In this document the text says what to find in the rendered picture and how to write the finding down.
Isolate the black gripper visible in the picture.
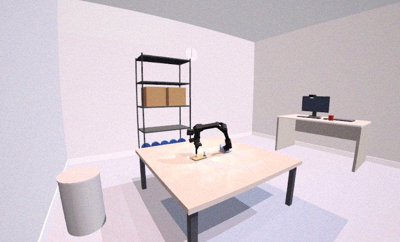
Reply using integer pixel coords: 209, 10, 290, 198
193, 136, 202, 151

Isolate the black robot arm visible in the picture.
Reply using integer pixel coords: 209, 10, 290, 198
187, 122, 232, 151

